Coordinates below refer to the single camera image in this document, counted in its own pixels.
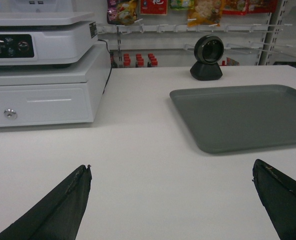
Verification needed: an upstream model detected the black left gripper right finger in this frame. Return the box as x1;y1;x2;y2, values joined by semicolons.
253;159;296;240

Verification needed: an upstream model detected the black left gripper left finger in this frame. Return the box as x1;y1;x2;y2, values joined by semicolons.
0;165;92;240

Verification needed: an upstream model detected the grey rectangular serving tray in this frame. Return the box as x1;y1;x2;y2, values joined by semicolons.
170;84;296;154

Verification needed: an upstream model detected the white cash drawer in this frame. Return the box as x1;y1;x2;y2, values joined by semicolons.
0;40;111;127

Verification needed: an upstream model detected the round black barcode scanner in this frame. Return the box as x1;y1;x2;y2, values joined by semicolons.
190;35;224;81

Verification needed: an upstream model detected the white cash register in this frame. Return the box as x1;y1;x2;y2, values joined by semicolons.
0;0;98;66

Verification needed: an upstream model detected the black power cable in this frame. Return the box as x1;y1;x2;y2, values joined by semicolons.
97;38;112;96

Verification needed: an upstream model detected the white peg hook rail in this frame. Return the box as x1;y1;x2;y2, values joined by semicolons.
97;23;294;34

